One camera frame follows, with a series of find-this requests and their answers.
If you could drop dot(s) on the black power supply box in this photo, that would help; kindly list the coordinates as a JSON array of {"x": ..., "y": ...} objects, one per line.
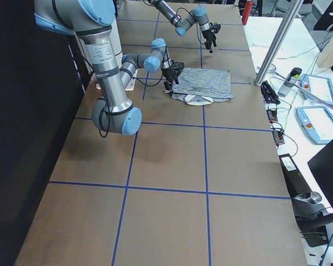
[{"x": 295, "y": 182}]

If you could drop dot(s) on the blue white striped polo shirt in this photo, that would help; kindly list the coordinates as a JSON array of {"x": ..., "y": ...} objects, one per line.
[{"x": 200, "y": 87}]

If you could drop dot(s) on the far blue teach pendant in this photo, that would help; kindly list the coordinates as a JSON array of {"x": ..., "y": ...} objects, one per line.
[{"x": 319, "y": 86}]

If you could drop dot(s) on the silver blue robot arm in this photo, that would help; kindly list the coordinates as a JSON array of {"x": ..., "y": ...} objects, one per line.
[
  {"x": 183, "y": 20},
  {"x": 91, "y": 21}
]

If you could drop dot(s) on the aluminium frame post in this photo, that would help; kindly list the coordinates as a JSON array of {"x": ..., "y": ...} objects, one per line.
[{"x": 278, "y": 39}]

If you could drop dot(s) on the black clamp tool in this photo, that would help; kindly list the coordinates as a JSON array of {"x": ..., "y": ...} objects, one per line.
[{"x": 269, "y": 94}]

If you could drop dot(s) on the blue teach pendant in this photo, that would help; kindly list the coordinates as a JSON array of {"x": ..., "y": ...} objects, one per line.
[
  {"x": 317, "y": 122},
  {"x": 319, "y": 86}
]

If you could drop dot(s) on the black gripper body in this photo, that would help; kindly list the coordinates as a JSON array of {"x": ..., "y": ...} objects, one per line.
[
  {"x": 168, "y": 71},
  {"x": 207, "y": 35}
]

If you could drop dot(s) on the red cylinder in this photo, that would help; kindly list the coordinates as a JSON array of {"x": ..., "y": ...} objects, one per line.
[{"x": 246, "y": 12}]

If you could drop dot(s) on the black monitor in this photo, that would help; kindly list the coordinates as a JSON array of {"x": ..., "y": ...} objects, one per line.
[{"x": 321, "y": 167}]

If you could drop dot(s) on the near blue teach pendant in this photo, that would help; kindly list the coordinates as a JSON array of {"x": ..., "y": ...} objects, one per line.
[{"x": 317, "y": 122}]

